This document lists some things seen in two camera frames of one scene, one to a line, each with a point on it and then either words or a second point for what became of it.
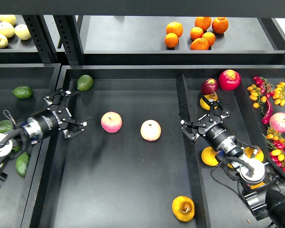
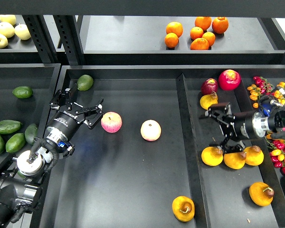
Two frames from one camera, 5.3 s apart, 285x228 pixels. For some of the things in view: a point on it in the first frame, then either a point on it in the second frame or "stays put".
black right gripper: [218, 137] to [241, 126]
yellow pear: [183, 208] stays put
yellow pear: [213, 96] stays put
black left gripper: [43, 125] to [66, 121]
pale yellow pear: [22, 31] stays put
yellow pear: [208, 156] stays put
